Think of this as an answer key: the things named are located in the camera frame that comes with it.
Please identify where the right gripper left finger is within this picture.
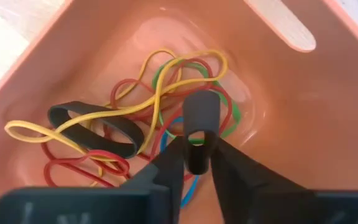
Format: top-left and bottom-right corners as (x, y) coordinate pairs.
(0, 136), (186, 224)

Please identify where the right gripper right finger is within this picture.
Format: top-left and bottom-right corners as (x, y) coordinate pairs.
(211, 138), (358, 224)

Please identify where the blue rubber band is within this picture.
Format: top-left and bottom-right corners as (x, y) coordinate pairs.
(159, 116), (200, 208)

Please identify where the black wide rubber band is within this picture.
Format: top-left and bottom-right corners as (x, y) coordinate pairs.
(181, 90), (222, 175)
(47, 101), (145, 159)

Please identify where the red rubber band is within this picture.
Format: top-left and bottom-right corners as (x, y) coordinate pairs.
(109, 57), (233, 162)
(40, 141), (131, 188)

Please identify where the green rubber band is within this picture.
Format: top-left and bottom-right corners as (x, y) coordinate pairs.
(152, 60), (242, 146)

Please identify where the yellow rubber band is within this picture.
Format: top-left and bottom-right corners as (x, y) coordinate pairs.
(103, 47), (183, 110)
(4, 49), (229, 187)

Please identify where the orange plastic bin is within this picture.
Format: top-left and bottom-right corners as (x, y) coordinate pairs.
(0, 0), (358, 224)

